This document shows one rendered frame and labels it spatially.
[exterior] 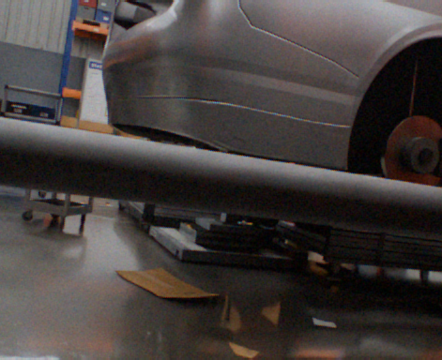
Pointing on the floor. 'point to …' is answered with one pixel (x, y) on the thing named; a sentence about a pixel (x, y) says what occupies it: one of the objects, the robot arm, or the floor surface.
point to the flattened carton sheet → (163, 284)
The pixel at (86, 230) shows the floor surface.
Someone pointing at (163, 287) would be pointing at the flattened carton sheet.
